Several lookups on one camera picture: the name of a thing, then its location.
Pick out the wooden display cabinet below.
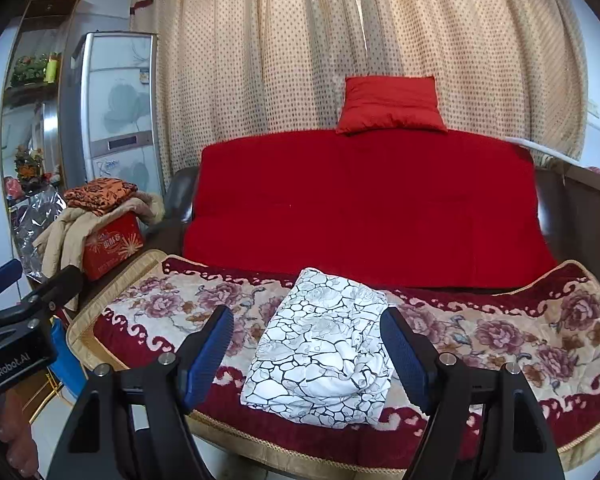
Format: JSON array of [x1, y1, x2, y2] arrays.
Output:
[[0, 0, 81, 201]]

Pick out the orange patterned folded cloth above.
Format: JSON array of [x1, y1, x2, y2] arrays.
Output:
[[64, 177, 138, 217]]

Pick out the clear plastic wrap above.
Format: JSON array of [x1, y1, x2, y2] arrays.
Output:
[[12, 187, 68, 278]]

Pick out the beige dotted curtain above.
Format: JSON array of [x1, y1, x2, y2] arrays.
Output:
[[130, 0, 588, 176]]

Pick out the artificial flower arrangement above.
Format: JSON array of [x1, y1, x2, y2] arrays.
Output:
[[15, 147, 46, 183]]

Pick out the red sofa cover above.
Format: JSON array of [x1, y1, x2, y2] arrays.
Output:
[[182, 129, 561, 291]]

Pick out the dark brown sofa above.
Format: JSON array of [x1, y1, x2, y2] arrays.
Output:
[[162, 165, 600, 311]]

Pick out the green plant ornament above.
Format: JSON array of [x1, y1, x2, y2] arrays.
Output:
[[10, 55, 51, 86]]

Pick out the beige quilted jacket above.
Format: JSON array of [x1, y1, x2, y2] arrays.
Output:
[[32, 195, 166, 311]]

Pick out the red pillow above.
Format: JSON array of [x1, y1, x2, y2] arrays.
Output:
[[336, 76, 448, 136]]

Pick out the floral red beige blanket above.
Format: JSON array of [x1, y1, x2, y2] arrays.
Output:
[[66, 249, 600, 471]]

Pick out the red cardboard box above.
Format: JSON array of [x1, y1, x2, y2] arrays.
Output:
[[82, 210, 146, 281]]

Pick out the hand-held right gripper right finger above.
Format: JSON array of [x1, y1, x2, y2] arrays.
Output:
[[380, 306, 566, 480]]

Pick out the person's left hand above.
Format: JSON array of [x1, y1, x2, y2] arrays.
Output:
[[0, 390, 38, 478]]

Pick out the white black-patterned coat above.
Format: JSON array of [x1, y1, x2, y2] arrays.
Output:
[[240, 267, 393, 428]]

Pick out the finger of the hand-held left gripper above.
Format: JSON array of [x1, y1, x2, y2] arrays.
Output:
[[0, 259, 23, 301], [0, 265, 83, 333]]

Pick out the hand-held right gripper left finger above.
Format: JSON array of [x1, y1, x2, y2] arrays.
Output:
[[47, 305, 235, 480]]

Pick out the silver refrigerator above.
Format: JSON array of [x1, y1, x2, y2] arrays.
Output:
[[60, 31, 166, 196]]

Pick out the blue and yellow toy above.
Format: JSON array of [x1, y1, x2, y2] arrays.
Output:
[[50, 317, 88, 401]]

